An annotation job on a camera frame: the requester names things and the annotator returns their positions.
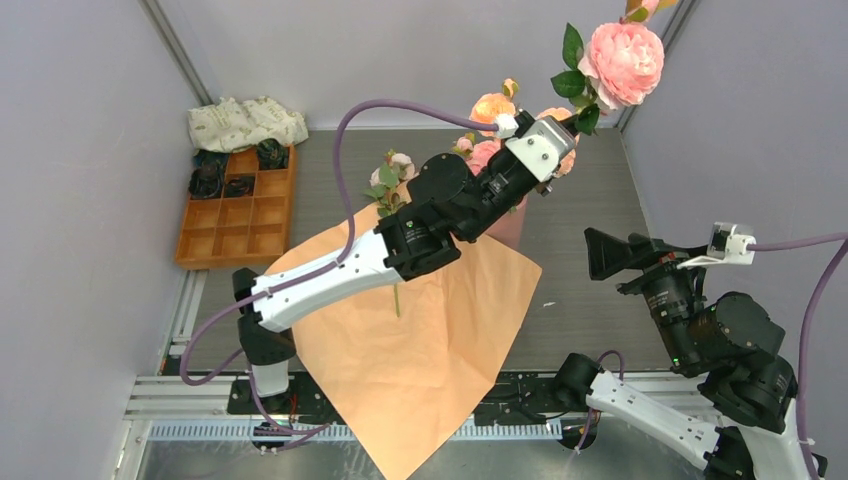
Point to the green orange wrapping paper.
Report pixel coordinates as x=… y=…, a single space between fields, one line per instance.
x=363 y=331

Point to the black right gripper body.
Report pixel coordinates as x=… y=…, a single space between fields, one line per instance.
x=668 y=293

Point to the dark rolled sock middle left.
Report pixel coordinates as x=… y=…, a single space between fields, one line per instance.
x=206 y=183

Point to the dark rolled sock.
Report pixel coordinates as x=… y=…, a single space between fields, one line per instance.
x=206 y=183
x=240 y=186
x=272 y=155
x=202 y=158

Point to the pink single rose stem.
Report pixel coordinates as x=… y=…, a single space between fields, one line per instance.
x=616 y=67

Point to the dark rolled sock top right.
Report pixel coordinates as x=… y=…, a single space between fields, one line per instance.
x=272 y=155

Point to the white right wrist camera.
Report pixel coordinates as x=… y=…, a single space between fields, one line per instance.
x=728 y=245

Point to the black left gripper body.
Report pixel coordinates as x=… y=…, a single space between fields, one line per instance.
x=500 y=191

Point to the cream printed cloth bag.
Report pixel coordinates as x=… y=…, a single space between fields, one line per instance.
x=233 y=126

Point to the aluminium frame rail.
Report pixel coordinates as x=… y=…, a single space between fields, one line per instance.
x=436 y=399

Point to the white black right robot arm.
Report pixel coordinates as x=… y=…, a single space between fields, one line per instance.
x=730 y=346

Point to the dark rolled sock middle centre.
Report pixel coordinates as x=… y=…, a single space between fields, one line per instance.
x=240 y=186

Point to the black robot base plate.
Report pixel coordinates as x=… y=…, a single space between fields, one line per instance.
x=518 y=398

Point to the orange wooden compartment tray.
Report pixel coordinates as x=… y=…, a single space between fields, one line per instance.
x=250 y=229

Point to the pink cylindrical vase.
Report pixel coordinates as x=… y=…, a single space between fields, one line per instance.
x=508 y=229

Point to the dark rolled sock top left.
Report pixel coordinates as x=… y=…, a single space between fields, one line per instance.
x=202 y=158

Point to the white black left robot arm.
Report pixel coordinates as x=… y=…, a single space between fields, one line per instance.
x=448 y=204

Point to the peach rose flower stem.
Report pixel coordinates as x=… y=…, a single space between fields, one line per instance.
x=490 y=105

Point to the pale small rose stem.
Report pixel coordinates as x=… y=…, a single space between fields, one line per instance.
x=387 y=180

